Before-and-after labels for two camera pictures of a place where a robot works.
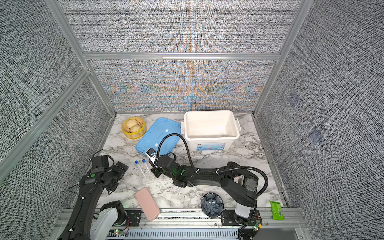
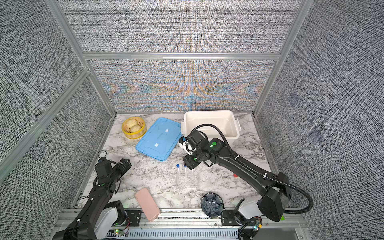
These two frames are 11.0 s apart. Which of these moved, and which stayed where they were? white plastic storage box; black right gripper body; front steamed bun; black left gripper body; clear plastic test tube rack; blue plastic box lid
Moved: black right gripper body; clear plastic test tube rack
Stayed: front steamed bun; black left gripper body; white plastic storage box; blue plastic box lid
